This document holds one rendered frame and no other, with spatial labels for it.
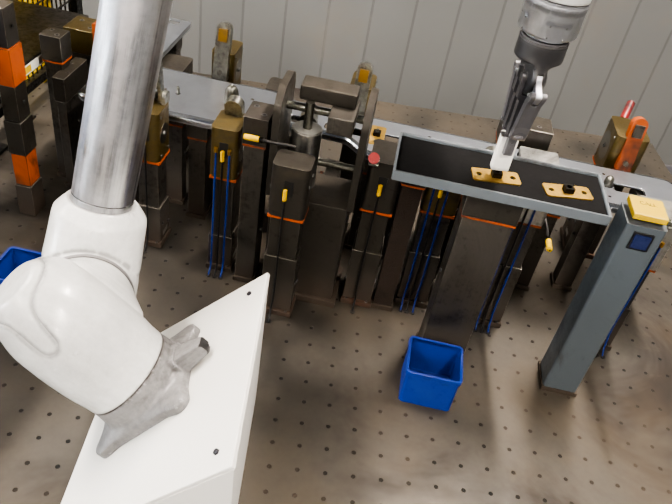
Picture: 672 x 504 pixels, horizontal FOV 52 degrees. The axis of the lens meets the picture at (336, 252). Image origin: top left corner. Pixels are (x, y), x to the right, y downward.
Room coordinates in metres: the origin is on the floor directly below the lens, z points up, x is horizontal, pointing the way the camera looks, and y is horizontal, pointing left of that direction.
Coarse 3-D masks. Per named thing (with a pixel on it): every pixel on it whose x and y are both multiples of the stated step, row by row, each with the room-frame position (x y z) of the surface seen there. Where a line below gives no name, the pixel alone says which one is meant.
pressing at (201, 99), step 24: (168, 72) 1.50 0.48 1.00; (192, 96) 1.40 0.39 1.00; (216, 96) 1.43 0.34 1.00; (240, 96) 1.45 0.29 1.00; (264, 96) 1.47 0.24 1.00; (192, 120) 1.30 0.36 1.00; (384, 120) 1.47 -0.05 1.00; (480, 144) 1.44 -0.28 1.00; (576, 168) 1.41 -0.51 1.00; (600, 168) 1.43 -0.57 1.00; (648, 192) 1.36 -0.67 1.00
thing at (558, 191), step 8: (544, 184) 1.03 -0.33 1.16; (552, 184) 1.04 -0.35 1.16; (560, 184) 1.04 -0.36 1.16; (568, 184) 1.03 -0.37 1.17; (552, 192) 1.01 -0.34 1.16; (560, 192) 1.01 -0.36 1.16; (568, 192) 1.01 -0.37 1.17; (576, 192) 1.02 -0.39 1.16; (584, 192) 1.03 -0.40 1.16; (592, 200) 1.01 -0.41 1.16
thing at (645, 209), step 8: (632, 200) 1.04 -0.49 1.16; (640, 200) 1.04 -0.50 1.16; (648, 200) 1.05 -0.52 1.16; (656, 200) 1.05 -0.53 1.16; (632, 208) 1.02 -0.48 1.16; (640, 208) 1.02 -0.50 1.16; (648, 208) 1.02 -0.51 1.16; (656, 208) 1.03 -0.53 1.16; (664, 208) 1.03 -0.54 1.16; (632, 216) 1.00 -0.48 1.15; (640, 216) 1.00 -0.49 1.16; (648, 216) 1.00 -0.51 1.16; (656, 216) 1.00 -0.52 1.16; (664, 216) 1.01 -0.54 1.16; (664, 224) 1.00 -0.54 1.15
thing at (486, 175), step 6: (474, 168) 1.04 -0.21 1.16; (480, 168) 1.04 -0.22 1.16; (474, 174) 1.02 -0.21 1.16; (486, 174) 1.03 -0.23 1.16; (492, 174) 1.02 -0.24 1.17; (498, 174) 1.02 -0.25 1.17; (504, 174) 1.04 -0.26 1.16; (510, 174) 1.04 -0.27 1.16; (516, 174) 1.05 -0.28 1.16; (480, 180) 1.01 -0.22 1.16; (486, 180) 1.01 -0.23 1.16; (492, 180) 1.01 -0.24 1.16; (498, 180) 1.02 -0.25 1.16; (504, 180) 1.02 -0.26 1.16; (510, 180) 1.02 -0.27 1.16; (516, 180) 1.03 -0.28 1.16
